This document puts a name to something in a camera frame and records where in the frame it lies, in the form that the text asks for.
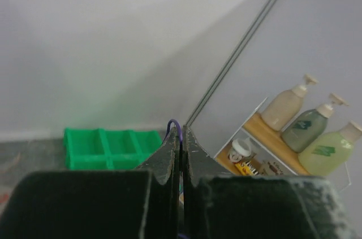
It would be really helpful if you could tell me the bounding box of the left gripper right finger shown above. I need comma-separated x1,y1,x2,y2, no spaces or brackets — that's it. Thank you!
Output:
183,127,356,238

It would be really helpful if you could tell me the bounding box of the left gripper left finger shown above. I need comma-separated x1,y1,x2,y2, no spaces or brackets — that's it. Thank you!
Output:
1,129,181,238

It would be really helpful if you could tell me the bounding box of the yellow candy bag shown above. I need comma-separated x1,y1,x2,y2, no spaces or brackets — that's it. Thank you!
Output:
234,159,261,176

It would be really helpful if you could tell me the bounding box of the paper coffee cup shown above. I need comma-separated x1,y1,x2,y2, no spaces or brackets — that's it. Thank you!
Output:
228,138,252,163

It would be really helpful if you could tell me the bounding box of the green compartment bin tray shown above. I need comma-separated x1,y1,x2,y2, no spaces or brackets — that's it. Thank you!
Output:
63,128,162,170

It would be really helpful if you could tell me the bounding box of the grey-green pump bottle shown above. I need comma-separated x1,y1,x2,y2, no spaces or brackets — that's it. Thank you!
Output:
281,93,349,153

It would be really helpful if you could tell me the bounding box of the beige pump bottle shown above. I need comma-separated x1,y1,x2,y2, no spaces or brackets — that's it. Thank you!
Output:
261,74,318,131

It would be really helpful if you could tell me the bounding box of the light green pump bottle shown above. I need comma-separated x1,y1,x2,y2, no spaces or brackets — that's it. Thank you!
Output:
298,121,361,176

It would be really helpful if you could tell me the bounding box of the white wire shelf rack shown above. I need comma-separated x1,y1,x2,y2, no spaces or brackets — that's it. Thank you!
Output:
215,99,309,176

